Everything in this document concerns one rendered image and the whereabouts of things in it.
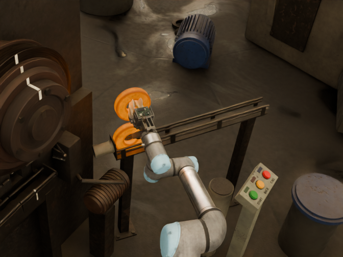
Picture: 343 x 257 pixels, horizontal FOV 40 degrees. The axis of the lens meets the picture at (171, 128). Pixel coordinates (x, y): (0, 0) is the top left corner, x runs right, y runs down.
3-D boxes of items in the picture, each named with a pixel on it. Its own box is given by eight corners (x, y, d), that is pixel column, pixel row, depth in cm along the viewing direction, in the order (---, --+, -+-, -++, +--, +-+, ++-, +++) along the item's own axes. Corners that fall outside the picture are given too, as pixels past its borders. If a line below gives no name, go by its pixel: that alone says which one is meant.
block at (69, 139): (52, 175, 209) (49, 137, 193) (65, 165, 215) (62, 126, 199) (71, 186, 206) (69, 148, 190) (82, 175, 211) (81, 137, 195)
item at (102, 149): (92, 151, 212) (91, 142, 208) (111, 146, 215) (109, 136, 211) (96, 160, 209) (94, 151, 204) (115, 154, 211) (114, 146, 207)
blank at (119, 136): (124, 152, 220) (127, 156, 217) (105, 137, 208) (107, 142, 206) (150, 132, 218) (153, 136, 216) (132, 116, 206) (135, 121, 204)
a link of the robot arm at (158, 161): (151, 177, 181) (155, 167, 174) (142, 154, 186) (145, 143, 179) (170, 173, 184) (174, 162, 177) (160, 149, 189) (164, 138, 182)
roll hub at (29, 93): (6, 171, 155) (-7, 106, 136) (63, 126, 173) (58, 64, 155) (19, 179, 153) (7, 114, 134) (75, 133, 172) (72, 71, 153)
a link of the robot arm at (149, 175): (170, 182, 194) (175, 169, 185) (144, 185, 191) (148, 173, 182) (166, 165, 198) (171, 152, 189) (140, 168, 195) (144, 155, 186)
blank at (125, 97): (112, 92, 192) (115, 97, 189) (147, 83, 196) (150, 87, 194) (115, 120, 202) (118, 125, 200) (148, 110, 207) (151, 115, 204)
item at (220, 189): (190, 250, 253) (204, 187, 219) (200, 234, 261) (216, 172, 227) (209, 261, 249) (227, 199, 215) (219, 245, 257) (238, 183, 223)
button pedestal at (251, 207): (211, 265, 247) (233, 190, 206) (230, 234, 263) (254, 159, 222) (238, 281, 242) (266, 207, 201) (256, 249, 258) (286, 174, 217)
